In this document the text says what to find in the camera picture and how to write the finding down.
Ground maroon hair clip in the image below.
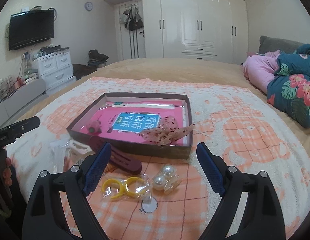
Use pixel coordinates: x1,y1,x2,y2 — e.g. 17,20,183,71
88,136,142,175

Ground pearl hair clip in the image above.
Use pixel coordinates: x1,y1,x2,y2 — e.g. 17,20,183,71
152,164,182,194

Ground left hand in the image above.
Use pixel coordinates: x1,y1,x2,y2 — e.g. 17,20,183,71
3,157,12,186

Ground grey bench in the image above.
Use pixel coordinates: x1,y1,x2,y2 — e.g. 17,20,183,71
0,79,48,128

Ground clear plastic bag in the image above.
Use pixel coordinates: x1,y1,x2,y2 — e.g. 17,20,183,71
49,139,73,174

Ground beige claw hair clip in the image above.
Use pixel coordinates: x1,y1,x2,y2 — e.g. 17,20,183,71
68,139,93,155

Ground white drawer cabinet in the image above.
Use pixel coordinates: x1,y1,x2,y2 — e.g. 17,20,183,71
33,48,76,95

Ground yellow rings in bag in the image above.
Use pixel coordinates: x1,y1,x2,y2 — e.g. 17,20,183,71
99,173,152,202

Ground orange plaid towel blanket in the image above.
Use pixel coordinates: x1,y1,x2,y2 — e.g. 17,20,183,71
7,77,310,239

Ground pink children's book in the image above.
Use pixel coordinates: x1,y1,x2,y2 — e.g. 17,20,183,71
79,100,186,143

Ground pile of dark clothes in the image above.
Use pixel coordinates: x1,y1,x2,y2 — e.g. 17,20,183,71
72,49,109,80

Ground pink speckled scrunchie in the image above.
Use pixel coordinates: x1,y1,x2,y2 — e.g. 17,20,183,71
138,116,195,146

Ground blue floral quilt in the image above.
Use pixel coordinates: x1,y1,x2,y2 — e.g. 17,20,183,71
267,44,310,128

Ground brown shallow cardboard tray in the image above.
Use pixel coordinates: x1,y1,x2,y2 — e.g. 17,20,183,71
67,93,193,159

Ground tan bed cover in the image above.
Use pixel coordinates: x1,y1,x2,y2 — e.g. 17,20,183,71
17,57,310,156

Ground pink folded quilt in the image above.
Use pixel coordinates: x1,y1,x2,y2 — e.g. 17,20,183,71
242,50,280,94

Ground white door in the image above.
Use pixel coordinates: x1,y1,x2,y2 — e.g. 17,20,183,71
114,0,146,61

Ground bags hanging on door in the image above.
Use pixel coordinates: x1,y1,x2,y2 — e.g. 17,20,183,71
119,7,144,31

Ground grey headboard cushion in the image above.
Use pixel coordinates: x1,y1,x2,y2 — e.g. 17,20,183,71
258,35,303,54

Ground white glossy wardrobe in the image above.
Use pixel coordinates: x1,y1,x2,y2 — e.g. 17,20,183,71
105,0,248,64

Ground wall-mounted black television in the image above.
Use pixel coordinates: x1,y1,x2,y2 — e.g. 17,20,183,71
8,9,55,50

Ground purple wall clock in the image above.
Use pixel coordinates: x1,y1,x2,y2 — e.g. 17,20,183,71
84,2,94,11

